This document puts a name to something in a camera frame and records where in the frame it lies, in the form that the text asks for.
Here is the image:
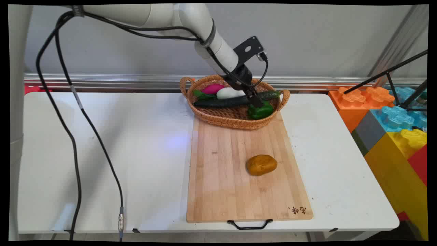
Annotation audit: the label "white radish with leaves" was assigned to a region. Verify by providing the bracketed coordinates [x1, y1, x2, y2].
[193, 87, 246, 101]

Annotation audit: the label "brown potato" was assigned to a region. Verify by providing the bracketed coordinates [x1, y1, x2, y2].
[246, 154, 278, 176]

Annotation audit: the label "dark green cucumber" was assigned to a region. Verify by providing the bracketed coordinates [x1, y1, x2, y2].
[193, 90, 282, 108]

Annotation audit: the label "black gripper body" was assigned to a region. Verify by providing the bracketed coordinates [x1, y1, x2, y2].
[224, 64, 256, 91]

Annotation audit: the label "grey foam block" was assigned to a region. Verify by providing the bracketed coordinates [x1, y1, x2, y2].
[351, 110, 387, 156]

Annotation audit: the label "red foam block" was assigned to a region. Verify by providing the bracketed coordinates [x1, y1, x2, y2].
[407, 145, 428, 187]

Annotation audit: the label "green bell pepper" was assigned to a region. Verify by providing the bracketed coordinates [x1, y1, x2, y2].
[248, 100, 274, 120]

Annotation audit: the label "wooden cutting board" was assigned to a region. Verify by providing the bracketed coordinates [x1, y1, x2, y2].
[186, 111, 314, 223]

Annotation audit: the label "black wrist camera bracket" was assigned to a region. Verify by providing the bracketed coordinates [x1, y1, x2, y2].
[234, 36, 267, 65]

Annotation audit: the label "magenta dragon fruit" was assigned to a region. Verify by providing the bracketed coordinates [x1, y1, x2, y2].
[201, 84, 226, 95]

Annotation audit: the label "black tripod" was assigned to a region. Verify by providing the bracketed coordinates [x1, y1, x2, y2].
[343, 50, 428, 112]

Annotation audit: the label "white column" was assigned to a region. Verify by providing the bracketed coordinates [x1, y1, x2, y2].
[8, 4, 34, 241]

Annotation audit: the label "orange foam block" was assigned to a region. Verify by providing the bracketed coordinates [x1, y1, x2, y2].
[328, 86, 397, 134]

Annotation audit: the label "light blue foam block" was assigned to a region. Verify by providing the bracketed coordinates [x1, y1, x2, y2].
[370, 87, 428, 133]

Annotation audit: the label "colourful giant building blocks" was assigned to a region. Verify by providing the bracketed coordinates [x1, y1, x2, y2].
[364, 128, 428, 241]

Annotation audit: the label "woven wicker basket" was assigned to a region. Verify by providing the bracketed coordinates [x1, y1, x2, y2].
[180, 74, 291, 130]

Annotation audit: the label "red block behind table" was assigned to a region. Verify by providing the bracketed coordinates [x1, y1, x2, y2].
[24, 85, 52, 95]

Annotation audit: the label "black camera cable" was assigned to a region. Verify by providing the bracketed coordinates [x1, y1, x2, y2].
[205, 48, 269, 90]

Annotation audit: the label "thick black cable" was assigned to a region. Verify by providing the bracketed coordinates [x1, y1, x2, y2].
[36, 11, 82, 241]

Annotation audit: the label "thin black cable with connector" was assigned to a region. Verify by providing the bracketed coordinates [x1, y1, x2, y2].
[55, 27, 125, 242]

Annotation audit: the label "black cutting board handle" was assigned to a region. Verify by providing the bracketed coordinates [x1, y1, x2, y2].
[227, 219, 273, 230]

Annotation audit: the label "aluminium rail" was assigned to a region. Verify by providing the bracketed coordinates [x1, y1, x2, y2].
[24, 72, 428, 92]

